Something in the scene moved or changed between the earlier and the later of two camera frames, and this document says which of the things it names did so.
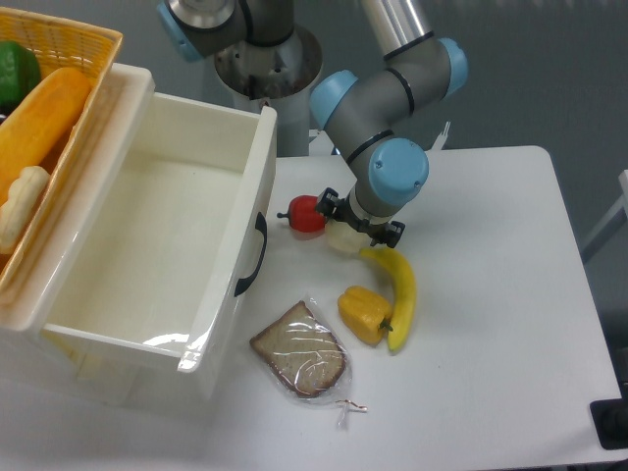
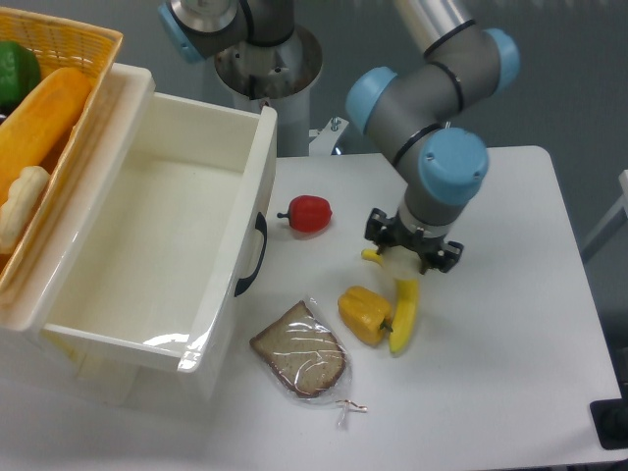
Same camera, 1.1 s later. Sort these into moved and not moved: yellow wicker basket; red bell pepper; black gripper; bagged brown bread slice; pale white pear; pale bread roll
Moved: pale white pear; black gripper
Not moved: yellow wicker basket; pale bread roll; bagged brown bread slice; red bell pepper
